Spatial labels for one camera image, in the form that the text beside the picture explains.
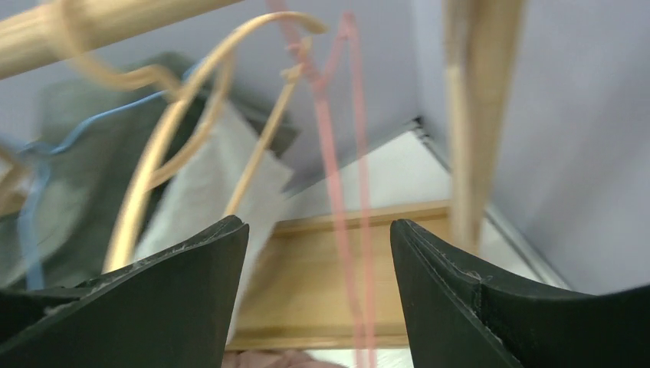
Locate blue wire hanger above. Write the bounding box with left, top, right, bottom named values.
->
left=15, top=61, right=204, bottom=291

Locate pink wire hanger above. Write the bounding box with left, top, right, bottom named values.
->
left=294, top=1, right=377, bottom=367

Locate white garment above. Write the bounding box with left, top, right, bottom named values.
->
left=133, top=103, right=298, bottom=340

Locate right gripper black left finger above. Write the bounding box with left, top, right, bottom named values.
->
left=1, top=215, right=249, bottom=368

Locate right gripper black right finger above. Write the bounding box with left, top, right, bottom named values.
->
left=390, top=219, right=649, bottom=368

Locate grey pleated skirt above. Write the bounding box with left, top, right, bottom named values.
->
left=1, top=79, right=272, bottom=289

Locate wooden hanger rack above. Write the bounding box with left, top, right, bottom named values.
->
left=0, top=0, right=529, bottom=351

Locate pink garment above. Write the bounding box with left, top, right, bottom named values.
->
left=221, top=350, right=341, bottom=368

